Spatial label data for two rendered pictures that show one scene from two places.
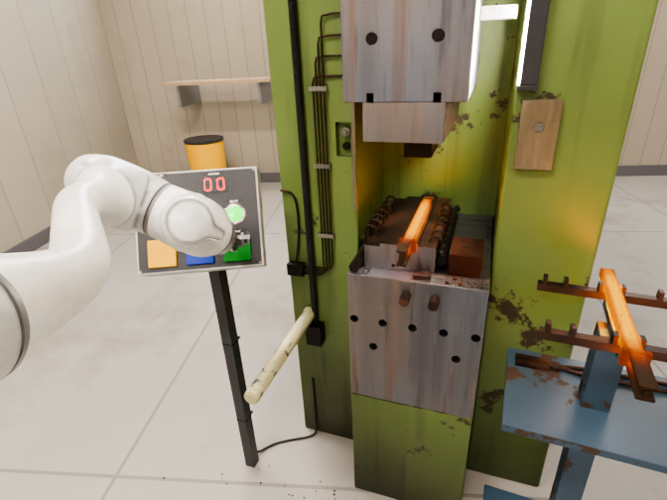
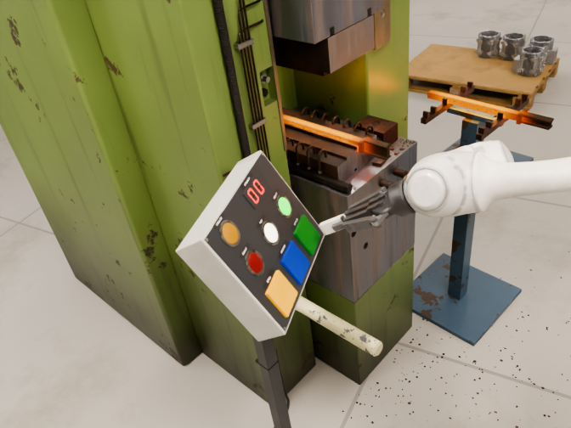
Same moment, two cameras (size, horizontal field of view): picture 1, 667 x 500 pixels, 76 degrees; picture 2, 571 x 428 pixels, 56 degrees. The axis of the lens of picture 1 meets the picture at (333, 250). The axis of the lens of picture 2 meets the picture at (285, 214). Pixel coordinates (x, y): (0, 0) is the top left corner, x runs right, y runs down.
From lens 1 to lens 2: 138 cm
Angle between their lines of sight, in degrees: 54
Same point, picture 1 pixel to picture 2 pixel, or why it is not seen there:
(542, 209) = (386, 73)
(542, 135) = (385, 18)
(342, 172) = (271, 119)
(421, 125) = (363, 39)
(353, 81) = (320, 21)
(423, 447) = (394, 296)
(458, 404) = (408, 240)
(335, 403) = (294, 351)
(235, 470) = not seen: outside the picture
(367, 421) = (364, 315)
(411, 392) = (387, 259)
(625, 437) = not seen: hidden behind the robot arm
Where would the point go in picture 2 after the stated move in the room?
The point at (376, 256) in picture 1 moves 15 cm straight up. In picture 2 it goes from (345, 171) to (342, 126)
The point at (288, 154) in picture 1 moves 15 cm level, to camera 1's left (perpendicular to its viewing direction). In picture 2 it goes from (222, 131) to (193, 160)
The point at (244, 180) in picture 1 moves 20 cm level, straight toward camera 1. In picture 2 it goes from (265, 169) to (351, 169)
